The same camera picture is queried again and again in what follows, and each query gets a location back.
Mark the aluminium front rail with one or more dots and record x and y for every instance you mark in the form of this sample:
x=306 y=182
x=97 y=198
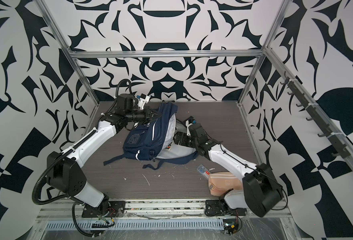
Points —
x=152 y=209

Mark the navy blue student backpack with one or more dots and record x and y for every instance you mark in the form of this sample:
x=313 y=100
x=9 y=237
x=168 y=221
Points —
x=148 y=142

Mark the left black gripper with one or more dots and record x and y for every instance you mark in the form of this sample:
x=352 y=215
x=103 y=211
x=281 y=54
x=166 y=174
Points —
x=148 y=114

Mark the pink fabric pencil pouch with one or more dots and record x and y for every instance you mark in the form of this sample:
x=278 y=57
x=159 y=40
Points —
x=220 y=183

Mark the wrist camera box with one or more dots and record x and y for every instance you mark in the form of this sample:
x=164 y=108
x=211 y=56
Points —
x=189 y=122
x=142 y=100

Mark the clear plastic eraser case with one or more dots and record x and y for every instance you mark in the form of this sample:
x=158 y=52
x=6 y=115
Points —
x=203 y=171

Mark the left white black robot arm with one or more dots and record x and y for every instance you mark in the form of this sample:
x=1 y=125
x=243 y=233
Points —
x=64 y=170

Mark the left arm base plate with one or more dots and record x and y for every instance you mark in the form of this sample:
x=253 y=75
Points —
x=111 y=209

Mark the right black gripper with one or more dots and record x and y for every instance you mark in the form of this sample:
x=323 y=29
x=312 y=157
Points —
x=180 y=134

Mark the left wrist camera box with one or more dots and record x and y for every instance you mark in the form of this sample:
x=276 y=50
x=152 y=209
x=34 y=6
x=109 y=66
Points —
x=142 y=100

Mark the white slotted cable duct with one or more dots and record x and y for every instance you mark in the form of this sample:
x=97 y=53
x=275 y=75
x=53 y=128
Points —
x=160 y=224

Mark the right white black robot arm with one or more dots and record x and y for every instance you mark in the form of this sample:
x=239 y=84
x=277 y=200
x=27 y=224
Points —
x=261 y=190

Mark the green circuit board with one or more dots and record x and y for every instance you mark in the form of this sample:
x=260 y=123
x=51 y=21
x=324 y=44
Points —
x=232 y=226

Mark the illustrated comic picture book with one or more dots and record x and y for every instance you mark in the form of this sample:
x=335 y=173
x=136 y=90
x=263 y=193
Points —
x=168 y=147

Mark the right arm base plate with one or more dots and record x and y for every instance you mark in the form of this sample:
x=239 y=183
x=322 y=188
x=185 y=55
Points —
x=215 y=208

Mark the aluminium cage frame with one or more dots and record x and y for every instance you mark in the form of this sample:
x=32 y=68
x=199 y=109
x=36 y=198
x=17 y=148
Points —
x=265 y=53

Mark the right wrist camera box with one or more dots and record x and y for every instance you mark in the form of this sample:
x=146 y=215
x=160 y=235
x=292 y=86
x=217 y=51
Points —
x=189 y=122

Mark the wall hook rack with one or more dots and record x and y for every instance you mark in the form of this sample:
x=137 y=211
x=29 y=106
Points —
x=317 y=115

